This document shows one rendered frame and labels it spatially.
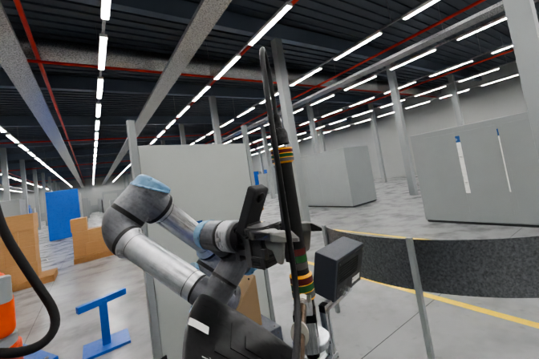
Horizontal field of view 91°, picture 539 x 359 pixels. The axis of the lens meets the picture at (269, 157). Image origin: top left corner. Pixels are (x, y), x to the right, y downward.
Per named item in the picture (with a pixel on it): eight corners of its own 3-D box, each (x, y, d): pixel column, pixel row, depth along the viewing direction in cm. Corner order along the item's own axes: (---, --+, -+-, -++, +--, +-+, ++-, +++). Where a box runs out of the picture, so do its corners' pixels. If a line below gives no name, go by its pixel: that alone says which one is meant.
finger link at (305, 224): (330, 248, 53) (288, 249, 57) (325, 219, 53) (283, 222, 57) (326, 254, 50) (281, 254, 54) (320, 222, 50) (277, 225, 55)
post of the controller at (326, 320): (332, 356, 107) (324, 306, 109) (326, 353, 109) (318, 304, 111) (336, 352, 109) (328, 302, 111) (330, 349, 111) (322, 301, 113)
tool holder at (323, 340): (333, 363, 43) (322, 301, 44) (289, 365, 44) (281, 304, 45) (329, 330, 52) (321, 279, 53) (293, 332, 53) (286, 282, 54)
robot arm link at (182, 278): (74, 232, 77) (204, 329, 59) (103, 201, 82) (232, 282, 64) (99, 244, 87) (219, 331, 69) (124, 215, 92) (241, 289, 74)
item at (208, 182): (163, 424, 188) (127, 119, 203) (160, 420, 191) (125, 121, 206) (277, 332, 275) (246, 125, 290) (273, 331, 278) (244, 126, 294)
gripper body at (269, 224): (291, 258, 56) (253, 253, 65) (285, 217, 57) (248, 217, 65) (266, 271, 51) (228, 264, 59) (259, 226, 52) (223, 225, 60)
